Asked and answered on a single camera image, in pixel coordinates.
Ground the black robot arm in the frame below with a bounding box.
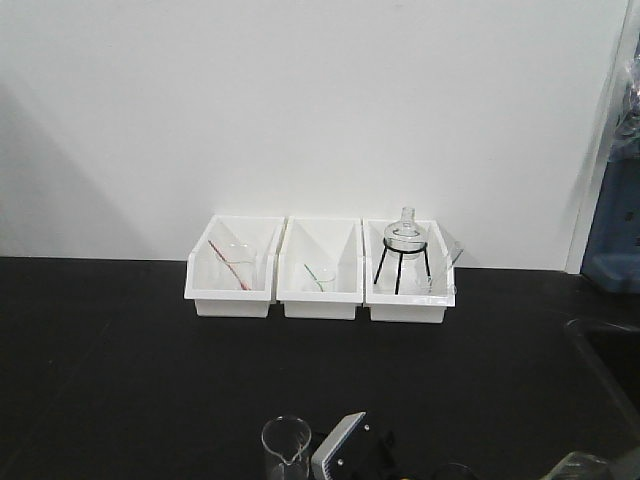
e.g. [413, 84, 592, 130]
[332, 430, 639, 479]

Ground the clear glass beaker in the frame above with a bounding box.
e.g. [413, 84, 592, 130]
[261, 415, 312, 480]

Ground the beaker with green stirrer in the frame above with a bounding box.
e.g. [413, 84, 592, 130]
[304, 263, 337, 292]

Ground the white storage bin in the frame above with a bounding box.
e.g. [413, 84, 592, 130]
[362, 219, 456, 324]
[184, 215, 286, 318]
[276, 216, 364, 320]

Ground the blue equipment base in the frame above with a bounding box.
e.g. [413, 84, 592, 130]
[581, 51, 639, 294]

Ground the white right storage bin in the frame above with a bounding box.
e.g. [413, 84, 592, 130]
[362, 219, 456, 324]

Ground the round flask on tripod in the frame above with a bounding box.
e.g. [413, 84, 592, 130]
[373, 206, 432, 295]

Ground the black lab sink basin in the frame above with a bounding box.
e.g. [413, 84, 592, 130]
[564, 318, 639, 436]

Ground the white left storage bin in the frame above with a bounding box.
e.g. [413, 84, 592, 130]
[184, 215, 286, 318]

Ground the white middle storage bin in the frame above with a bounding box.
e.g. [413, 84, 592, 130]
[276, 216, 364, 320]

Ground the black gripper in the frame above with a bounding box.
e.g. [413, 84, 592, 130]
[344, 431, 399, 480]

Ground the beaker with red stirrer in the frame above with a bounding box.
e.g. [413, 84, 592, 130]
[208, 240, 257, 291]

